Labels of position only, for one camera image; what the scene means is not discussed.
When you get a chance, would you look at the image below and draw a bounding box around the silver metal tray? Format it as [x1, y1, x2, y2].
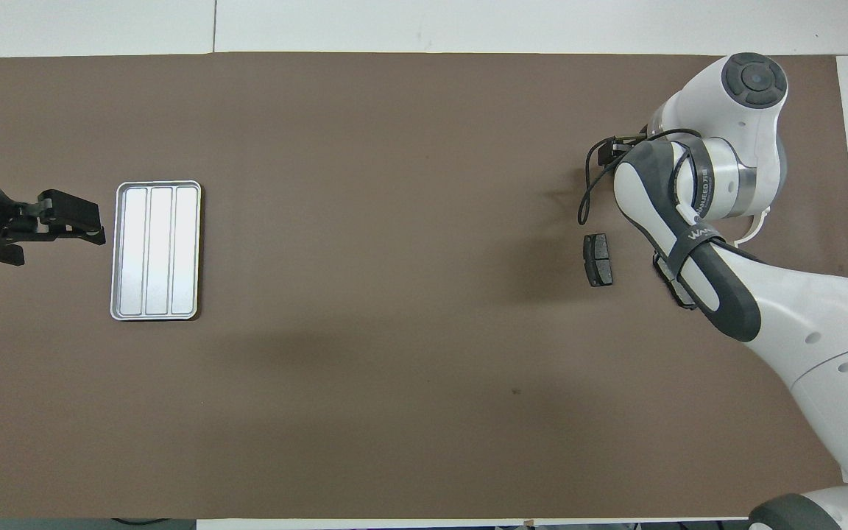
[110, 180, 202, 322]

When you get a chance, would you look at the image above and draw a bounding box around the brown table mat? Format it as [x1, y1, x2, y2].
[0, 53, 848, 520]

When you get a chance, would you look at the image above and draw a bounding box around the rectangular dark grey brake pad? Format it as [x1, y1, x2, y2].
[583, 233, 614, 288]

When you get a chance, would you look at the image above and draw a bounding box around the curved dark grey brake pad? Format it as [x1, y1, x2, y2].
[652, 252, 697, 311]

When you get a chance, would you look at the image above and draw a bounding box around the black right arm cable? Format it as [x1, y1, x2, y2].
[577, 129, 704, 225]

